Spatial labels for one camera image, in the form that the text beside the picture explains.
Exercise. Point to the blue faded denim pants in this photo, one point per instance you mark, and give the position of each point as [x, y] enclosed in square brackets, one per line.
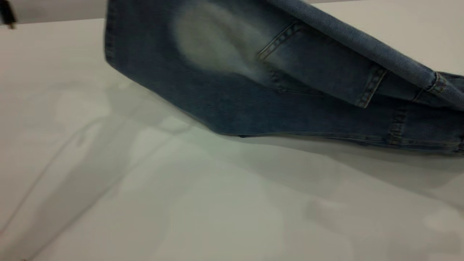
[235, 101]

